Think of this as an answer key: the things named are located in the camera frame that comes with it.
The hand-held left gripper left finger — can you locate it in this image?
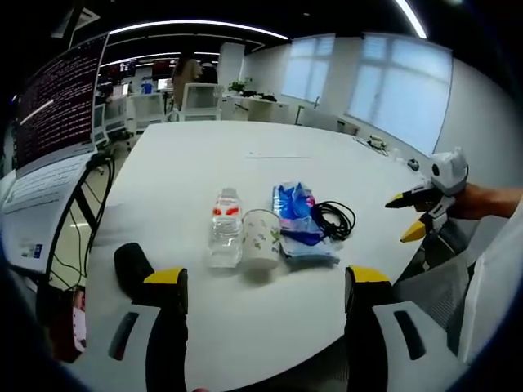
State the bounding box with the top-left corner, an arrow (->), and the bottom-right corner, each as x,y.
83,267 -> 190,392

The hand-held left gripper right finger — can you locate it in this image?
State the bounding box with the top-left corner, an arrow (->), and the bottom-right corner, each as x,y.
345,265 -> 463,392

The black cable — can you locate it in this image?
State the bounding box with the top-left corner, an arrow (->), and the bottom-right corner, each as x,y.
311,199 -> 356,241

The blue tissue packet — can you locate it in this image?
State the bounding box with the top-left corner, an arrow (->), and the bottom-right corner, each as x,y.
271,180 -> 341,269

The clear plastic water bottle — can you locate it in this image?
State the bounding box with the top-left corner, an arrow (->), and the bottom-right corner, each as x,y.
207,187 -> 244,270

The white paper cup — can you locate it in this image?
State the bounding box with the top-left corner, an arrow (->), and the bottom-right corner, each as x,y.
242,208 -> 282,271

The person's right hand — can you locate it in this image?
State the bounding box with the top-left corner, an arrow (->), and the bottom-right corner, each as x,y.
447,181 -> 498,221

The grey mesh office chair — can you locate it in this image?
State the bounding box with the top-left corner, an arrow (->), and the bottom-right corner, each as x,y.
394,218 -> 483,356

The black cylindrical object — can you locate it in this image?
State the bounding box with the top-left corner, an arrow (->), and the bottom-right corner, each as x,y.
113,242 -> 155,299

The person's white sleeve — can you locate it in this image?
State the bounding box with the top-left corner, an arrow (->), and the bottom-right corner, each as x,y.
455,212 -> 523,364

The black laptop stand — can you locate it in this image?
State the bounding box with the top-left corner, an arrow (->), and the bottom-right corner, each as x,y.
44,153 -> 118,293

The window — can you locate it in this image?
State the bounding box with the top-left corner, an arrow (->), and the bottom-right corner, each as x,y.
281,34 -> 454,158

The white table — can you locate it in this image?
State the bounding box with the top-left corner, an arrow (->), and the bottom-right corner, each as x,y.
83,120 -> 434,392

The white cabinet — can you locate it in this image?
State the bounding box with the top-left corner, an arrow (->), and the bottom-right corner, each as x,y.
222,94 -> 291,123

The potted green plant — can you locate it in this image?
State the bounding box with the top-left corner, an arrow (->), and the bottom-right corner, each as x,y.
227,79 -> 253,97

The open laptop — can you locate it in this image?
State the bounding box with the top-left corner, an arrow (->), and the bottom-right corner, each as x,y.
0,31 -> 111,275

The white office chair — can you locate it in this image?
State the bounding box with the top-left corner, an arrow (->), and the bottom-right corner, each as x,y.
179,82 -> 224,123

